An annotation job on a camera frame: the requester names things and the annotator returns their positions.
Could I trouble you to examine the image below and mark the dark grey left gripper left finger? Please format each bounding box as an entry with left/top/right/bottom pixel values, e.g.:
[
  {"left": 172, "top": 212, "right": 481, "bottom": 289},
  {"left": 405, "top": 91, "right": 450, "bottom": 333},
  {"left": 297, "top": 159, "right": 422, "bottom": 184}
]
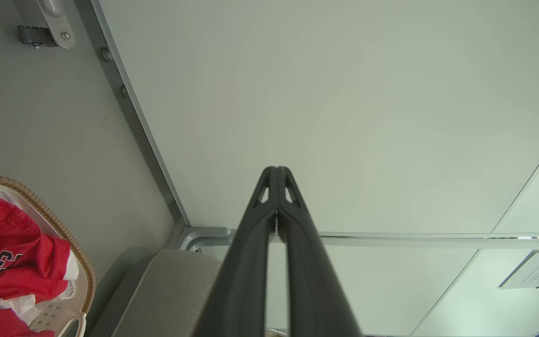
[{"left": 192, "top": 166, "right": 277, "bottom": 337}]

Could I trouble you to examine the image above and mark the red jersey with number print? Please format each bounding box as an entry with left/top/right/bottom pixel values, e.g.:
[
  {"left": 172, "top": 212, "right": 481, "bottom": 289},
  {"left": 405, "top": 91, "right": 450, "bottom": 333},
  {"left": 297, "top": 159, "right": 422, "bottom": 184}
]
[{"left": 0, "top": 191, "right": 80, "bottom": 300}]

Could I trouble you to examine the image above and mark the white cloth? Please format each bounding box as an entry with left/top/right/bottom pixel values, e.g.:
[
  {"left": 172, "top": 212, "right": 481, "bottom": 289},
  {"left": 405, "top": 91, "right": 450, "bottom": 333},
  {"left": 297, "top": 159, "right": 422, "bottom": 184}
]
[{"left": 0, "top": 186, "right": 79, "bottom": 326}]

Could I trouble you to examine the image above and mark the white basket with brown rim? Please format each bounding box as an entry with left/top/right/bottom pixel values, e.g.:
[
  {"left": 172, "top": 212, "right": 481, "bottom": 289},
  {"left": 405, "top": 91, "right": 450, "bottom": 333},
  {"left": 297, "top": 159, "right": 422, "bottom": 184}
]
[{"left": 0, "top": 174, "right": 97, "bottom": 337}]

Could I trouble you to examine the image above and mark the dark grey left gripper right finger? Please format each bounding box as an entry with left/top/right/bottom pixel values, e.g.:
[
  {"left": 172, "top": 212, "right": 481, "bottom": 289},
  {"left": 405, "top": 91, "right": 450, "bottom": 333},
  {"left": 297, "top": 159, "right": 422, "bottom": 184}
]
[{"left": 277, "top": 166, "right": 362, "bottom": 337}]

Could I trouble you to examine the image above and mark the white paper notice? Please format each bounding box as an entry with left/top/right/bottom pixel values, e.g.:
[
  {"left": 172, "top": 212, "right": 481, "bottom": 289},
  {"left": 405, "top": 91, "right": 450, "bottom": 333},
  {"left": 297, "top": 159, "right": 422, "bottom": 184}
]
[{"left": 499, "top": 250, "right": 539, "bottom": 290}]

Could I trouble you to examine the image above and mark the grey partition base rail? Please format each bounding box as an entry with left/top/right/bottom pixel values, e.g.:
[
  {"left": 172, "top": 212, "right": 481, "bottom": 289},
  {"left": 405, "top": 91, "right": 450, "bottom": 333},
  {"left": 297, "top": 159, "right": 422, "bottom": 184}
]
[{"left": 74, "top": 0, "right": 191, "bottom": 227}]

